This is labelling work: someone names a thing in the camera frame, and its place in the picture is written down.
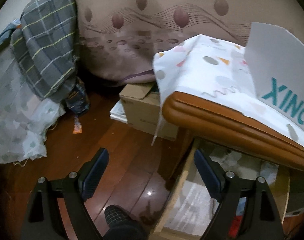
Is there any white floral rolled underwear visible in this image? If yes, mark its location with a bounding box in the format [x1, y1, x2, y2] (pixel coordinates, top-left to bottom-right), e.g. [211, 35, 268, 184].
[259, 161, 279, 186]

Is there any red garment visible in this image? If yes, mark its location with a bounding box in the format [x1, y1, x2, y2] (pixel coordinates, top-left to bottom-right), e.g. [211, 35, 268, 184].
[228, 215, 243, 239]

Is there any grey hexagon-pattern garment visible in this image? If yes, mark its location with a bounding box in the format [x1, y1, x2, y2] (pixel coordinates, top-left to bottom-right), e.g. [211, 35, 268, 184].
[209, 148, 242, 171]

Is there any black checkered slipper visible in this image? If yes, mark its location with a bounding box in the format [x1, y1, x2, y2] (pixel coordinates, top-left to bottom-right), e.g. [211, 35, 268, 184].
[103, 205, 148, 240]

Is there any orange snack wrapper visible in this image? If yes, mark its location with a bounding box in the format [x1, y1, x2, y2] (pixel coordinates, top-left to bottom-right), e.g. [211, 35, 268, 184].
[73, 116, 82, 134]

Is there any white sheer patterned fabric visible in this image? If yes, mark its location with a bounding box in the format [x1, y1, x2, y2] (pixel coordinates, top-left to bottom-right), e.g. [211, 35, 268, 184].
[0, 48, 65, 164]

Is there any dark blue plastic bag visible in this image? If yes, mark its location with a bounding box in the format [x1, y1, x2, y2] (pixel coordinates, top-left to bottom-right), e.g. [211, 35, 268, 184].
[64, 77, 90, 116]

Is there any wooden nightstand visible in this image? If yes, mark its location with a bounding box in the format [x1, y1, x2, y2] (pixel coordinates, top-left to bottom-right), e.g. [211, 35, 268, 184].
[162, 92, 304, 171]

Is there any white flat box on floor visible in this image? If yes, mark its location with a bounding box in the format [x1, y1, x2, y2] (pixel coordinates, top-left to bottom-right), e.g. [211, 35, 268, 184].
[109, 100, 127, 124]

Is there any cardboard box beside nightstand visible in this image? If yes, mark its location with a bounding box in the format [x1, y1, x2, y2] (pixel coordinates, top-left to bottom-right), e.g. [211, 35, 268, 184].
[119, 82, 179, 141]

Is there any white XINCCI shoe box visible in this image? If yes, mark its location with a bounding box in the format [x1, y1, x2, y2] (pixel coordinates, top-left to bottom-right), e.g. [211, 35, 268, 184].
[244, 22, 304, 131]

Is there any white patterned cloth cover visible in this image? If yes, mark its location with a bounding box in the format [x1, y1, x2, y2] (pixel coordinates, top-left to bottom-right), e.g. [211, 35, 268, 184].
[153, 35, 304, 147]

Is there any grey plaid blanket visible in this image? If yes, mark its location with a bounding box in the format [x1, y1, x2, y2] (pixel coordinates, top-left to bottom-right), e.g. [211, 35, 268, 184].
[10, 0, 77, 102]

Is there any beige leaf-pattern bedding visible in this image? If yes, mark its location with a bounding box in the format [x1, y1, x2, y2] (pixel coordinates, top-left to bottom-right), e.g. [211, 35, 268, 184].
[75, 0, 304, 84]

